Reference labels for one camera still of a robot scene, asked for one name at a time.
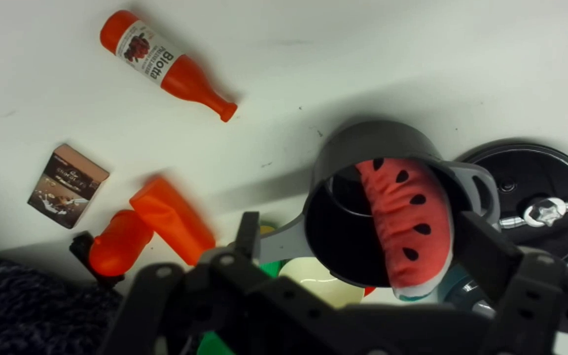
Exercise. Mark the cream small bowl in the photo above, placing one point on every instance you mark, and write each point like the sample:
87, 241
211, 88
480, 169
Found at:
316, 279

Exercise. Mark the watermelon slice plushie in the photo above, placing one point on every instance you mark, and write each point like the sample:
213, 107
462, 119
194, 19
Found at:
403, 218

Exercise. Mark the orange toy bottle black cap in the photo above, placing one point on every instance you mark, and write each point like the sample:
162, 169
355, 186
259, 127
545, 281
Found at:
117, 247

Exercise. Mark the dark blue knitted cloth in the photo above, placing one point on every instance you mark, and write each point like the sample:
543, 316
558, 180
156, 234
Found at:
20, 309

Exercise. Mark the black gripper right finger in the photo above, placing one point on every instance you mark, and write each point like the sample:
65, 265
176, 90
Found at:
487, 253

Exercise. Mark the red ketchup toy bottle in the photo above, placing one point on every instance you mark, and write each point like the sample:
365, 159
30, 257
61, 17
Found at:
186, 80

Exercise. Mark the small brown printed packet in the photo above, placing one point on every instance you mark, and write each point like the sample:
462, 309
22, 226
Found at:
67, 184

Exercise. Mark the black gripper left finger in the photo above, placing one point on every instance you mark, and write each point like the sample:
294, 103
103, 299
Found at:
247, 234

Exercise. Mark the orange toy block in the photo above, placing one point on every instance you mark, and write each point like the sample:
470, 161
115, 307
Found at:
172, 220

